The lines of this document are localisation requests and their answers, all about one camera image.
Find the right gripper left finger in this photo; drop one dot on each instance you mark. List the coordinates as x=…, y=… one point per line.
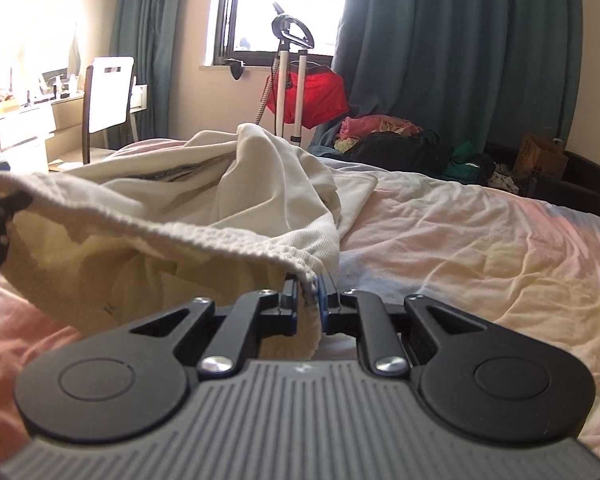
x=121, y=384

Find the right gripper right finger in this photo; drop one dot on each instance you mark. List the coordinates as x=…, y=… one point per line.
x=478, y=378

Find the cream zip hoodie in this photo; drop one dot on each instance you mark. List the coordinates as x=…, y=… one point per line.
x=142, y=232

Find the pile of clothes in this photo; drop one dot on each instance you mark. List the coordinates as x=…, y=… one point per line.
x=395, y=144

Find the white desk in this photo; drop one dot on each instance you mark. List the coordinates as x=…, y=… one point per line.
x=49, y=132

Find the white chair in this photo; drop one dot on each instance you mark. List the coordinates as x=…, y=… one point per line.
x=106, y=99

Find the black sofa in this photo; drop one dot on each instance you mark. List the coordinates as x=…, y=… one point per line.
x=578, y=188

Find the left teal curtain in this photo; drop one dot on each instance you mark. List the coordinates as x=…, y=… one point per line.
x=146, y=30

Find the teal curtain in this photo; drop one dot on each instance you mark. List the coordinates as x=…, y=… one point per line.
x=146, y=30
x=472, y=71

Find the brown paper bag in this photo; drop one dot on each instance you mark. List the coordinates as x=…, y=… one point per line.
x=540, y=156

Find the red bag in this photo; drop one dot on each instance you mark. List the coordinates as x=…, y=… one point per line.
x=324, y=97

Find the garment steamer stand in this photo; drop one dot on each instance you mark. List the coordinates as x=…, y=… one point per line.
x=290, y=32

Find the window frame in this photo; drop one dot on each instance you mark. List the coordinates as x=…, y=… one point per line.
x=242, y=29

